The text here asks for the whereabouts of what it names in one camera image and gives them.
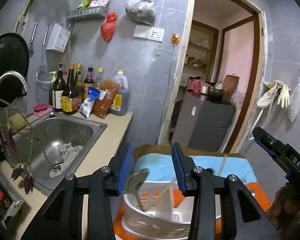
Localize steel spoon plain handle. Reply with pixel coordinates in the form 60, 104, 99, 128
125, 168, 149, 212

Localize white plastic utensil holder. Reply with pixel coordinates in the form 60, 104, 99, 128
121, 179, 222, 240

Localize person's right hand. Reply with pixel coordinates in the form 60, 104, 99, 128
266, 183, 300, 239

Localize blue orange brown towel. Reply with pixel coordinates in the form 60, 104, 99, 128
113, 144, 273, 240

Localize grey dishcloth in sink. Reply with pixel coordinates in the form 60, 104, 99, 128
49, 143, 83, 178

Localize grey mini fridge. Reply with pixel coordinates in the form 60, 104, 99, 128
171, 92, 235, 152

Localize stainless steel sink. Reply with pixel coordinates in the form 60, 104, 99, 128
5, 112, 107, 196

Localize red brown spice bag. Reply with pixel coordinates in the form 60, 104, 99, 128
93, 79, 120, 119

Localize blue white salt bag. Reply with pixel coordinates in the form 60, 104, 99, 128
79, 87, 100, 118

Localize cream rubber gloves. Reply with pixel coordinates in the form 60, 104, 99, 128
257, 80, 290, 109

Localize large oil jug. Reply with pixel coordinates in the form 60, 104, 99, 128
110, 69, 130, 116

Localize dark bowl on fridge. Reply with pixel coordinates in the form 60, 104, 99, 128
207, 86, 225, 103

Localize dark soy sauce bottle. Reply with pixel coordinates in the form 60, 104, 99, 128
61, 63, 78, 115

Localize pink soap dish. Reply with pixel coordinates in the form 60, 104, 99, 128
33, 104, 53, 117

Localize wooden cutting board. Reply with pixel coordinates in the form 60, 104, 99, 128
222, 75, 239, 103

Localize pump dispenser bottle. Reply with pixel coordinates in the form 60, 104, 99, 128
52, 64, 66, 112

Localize dried plant branch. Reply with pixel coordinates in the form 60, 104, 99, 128
0, 102, 52, 195

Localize wooden storage shelf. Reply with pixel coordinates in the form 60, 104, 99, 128
181, 20, 219, 83

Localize white hanging basket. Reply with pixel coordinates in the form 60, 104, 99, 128
46, 23, 71, 53

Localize red plastic bag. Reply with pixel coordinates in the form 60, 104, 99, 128
100, 12, 118, 41

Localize black wok pan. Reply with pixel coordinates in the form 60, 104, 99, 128
0, 33, 30, 103

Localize clear bag dried goods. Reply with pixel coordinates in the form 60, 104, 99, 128
125, 0, 156, 26

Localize white hose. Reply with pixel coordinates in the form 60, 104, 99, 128
247, 97, 276, 141

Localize clear plastic wall bag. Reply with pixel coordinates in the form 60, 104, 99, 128
287, 83, 300, 122

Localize wire mesh strainer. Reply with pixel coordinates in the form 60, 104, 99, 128
36, 24, 52, 91

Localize orange wall hook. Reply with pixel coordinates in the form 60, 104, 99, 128
171, 33, 181, 45

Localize white wall socket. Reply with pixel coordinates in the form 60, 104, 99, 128
133, 25, 165, 42

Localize metal wall shelf rack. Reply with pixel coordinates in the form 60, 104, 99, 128
67, 7, 108, 22

